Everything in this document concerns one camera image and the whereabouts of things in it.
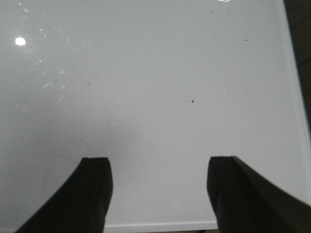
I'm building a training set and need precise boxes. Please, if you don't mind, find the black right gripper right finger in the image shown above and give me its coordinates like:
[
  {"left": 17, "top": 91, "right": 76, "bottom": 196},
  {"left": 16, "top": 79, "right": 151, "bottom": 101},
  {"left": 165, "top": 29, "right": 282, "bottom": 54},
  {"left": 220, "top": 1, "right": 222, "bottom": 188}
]
[{"left": 207, "top": 156, "right": 311, "bottom": 233}]

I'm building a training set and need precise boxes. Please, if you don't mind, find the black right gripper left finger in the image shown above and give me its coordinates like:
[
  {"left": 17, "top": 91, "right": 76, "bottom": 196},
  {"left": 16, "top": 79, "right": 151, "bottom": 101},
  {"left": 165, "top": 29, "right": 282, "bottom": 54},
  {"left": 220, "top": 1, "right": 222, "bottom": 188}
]
[{"left": 17, "top": 158, "right": 113, "bottom": 233}]

